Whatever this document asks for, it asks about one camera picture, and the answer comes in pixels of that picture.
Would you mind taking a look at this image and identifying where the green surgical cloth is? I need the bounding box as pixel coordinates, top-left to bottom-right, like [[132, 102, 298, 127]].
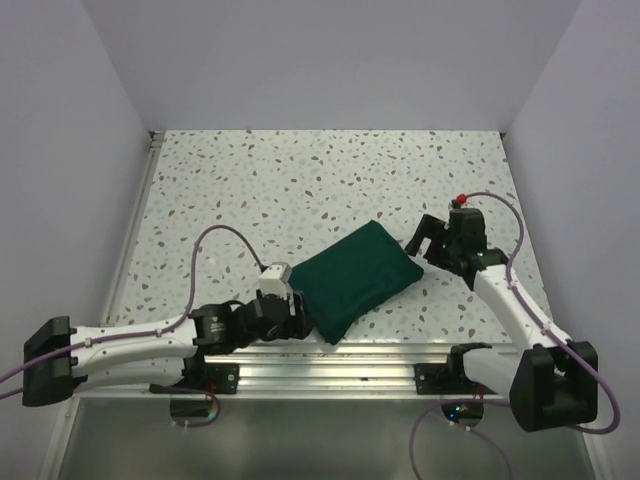
[[289, 221, 424, 345]]

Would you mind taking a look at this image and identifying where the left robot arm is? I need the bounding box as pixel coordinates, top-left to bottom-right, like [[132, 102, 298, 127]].
[[22, 294, 314, 407]]

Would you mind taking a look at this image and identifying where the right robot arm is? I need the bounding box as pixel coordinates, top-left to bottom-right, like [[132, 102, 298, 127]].
[[405, 208, 598, 432]]

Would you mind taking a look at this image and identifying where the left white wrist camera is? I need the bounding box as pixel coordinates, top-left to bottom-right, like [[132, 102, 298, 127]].
[[258, 262, 293, 300]]

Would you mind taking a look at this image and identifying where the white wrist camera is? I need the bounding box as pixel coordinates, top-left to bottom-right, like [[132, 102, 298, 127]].
[[258, 262, 293, 300], [449, 194, 468, 209]]

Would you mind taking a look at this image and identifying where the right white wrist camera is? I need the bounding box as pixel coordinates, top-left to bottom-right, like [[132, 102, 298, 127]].
[[449, 194, 468, 209]]

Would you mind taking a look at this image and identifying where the aluminium front rail frame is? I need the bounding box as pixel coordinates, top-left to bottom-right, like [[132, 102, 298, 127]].
[[76, 342, 522, 399]]

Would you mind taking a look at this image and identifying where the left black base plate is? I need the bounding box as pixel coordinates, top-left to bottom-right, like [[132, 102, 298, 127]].
[[149, 357, 240, 395]]

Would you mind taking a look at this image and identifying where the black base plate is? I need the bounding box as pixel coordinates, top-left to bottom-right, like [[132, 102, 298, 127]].
[[149, 357, 240, 395], [413, 342, 491, 396]]

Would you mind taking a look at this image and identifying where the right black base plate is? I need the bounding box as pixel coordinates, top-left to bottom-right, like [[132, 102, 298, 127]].
[[413, 342, 491, 396]]

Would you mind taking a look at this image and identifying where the aluminium left side rail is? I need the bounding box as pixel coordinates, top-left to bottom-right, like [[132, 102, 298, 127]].
[[97, 131, 166, 328]]

